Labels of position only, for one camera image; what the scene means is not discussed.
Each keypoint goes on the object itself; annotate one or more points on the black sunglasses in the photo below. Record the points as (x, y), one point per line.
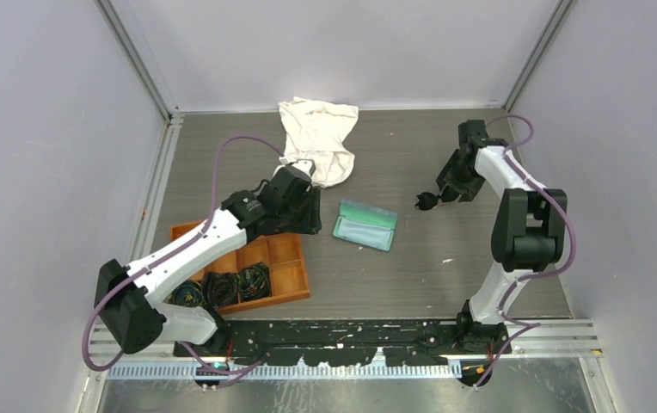
(427, 201)

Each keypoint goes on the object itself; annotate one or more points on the light blue cleaning cloth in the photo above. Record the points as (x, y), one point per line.
(372, 236)

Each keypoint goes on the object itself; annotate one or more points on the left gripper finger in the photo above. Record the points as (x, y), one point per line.
(315, 223)
(300, 221)

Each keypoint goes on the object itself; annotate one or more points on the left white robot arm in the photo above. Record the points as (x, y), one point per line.
(131, 299)

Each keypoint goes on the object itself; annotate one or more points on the slotted aluminium front rail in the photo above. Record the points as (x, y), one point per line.
(183, 370)

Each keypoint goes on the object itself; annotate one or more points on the orange wooden divider tray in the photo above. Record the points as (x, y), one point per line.
(284, 256)

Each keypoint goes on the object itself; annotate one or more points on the dark rolled item left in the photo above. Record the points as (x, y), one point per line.
(187, 294)

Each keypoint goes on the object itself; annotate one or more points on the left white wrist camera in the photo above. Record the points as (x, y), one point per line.
(307, 166)

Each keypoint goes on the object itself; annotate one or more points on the dark rolled item middle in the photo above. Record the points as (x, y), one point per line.
(220, 289)

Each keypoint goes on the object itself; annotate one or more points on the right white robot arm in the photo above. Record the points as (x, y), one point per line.
(529, 228)

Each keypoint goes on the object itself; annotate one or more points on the white cloth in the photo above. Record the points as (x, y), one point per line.
(316, 131)

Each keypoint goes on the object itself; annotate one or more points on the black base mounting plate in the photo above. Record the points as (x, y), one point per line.
(354, 342)

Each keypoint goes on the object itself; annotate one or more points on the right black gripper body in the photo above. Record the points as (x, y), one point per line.
(462, 178)

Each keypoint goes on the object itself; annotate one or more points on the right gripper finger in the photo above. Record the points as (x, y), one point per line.
(442, 177)
(448, 194)

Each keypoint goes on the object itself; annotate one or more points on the grey-blue glasses case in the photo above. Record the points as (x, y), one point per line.
(366, 214)

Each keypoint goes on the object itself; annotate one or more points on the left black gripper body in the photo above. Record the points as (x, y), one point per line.
(283, 215)

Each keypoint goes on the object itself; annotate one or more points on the dark rolled item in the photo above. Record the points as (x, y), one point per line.
(254, 283)
(220, 289)
(187, 294)

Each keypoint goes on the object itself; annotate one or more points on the dark rolled item right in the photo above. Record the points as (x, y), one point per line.
(254, 283)

